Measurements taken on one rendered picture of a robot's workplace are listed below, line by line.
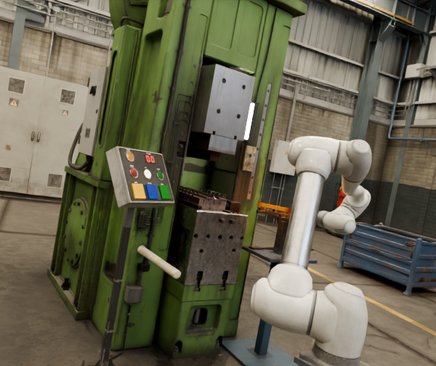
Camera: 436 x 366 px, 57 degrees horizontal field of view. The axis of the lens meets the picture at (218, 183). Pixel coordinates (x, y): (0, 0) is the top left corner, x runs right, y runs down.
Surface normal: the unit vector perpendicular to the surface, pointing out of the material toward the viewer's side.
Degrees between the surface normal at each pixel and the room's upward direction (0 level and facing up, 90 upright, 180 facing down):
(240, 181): 90
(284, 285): 62
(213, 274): 90
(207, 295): 90
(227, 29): 90
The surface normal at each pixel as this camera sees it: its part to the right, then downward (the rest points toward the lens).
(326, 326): -0.30, 0.01
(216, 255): 0.55, 0.15
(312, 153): -0.29, -0.33
